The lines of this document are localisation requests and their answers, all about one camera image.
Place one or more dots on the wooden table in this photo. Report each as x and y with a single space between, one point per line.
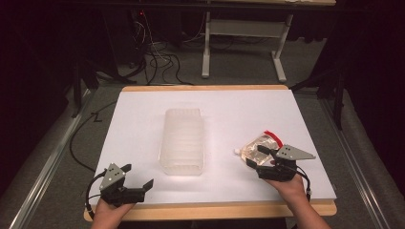
203 211

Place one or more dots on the person's right hand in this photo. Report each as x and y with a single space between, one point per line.
288 187

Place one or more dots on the person's left hand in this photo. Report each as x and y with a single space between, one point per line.
110 216

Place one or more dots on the white metal desk frame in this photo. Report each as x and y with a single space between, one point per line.
245 30

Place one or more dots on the white table cover sheet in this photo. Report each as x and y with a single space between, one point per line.
216 108

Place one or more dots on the clear plastic container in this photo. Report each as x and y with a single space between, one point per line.
182 140

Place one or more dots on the clear pouch with red strip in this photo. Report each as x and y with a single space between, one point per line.
254 149

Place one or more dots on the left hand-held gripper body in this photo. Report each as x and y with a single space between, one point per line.
117 191

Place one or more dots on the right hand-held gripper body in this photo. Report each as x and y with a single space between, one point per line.
280 167

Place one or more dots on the black stand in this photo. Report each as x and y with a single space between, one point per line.
339 95
81 86

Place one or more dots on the metal floor rail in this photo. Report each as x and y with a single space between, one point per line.
47 162
353 162

